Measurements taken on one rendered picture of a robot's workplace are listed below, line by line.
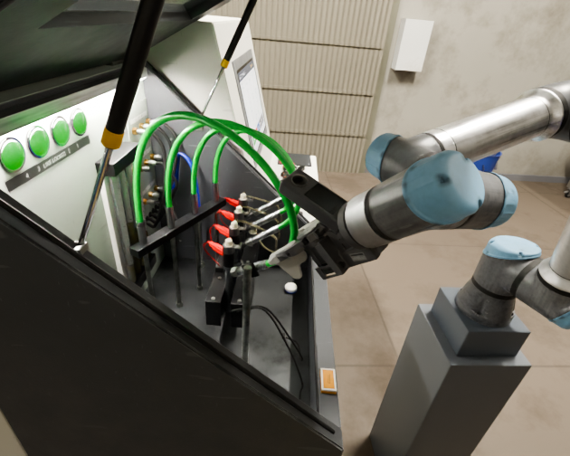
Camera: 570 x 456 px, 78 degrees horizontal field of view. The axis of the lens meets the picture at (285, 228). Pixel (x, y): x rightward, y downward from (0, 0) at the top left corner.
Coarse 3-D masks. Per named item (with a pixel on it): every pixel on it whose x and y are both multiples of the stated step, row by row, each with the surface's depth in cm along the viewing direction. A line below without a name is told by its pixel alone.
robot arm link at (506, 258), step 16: (496, 240) 92; (512, 240) 92; (496, 256) 89; (512, 256) 87; (528, 256) 86; (480, 272) 95; (496, 272) 90; (512, 272) 87; (496, 288) 92; (512, 288) 88
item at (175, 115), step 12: (156, 120) 63; (168, 120) 62; (192, 120) 60; (204, 120) 58; (144, 132) 66; (228, 132) 58; (144, 144) 68; (240, 144) 57; (252, 156) 57; (264, 168) 57; (276, 180) 58; (288, 204) 58; (288, 216) 60; (276, 264) 66
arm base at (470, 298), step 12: (468, 288) 100; (480, 288) 95; (456, 300) 103; (468, 300) 98; (480, 300) 96; (492, 300) 94; (504, 300) 93; (468, 312) 98; (480, 312) 97; (492, 312) 94; (504, 312) 94; (492, 324) 95; (504, 324) 96
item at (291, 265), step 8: (280, 248) 60; (272, 256) 60; (296, 256) 58; (304, 256) 57; (272, 264) 61; (280, 264) 60; (288, 264) 59; (296, 264) 59; (288, 272) 60; (296, 272) 59
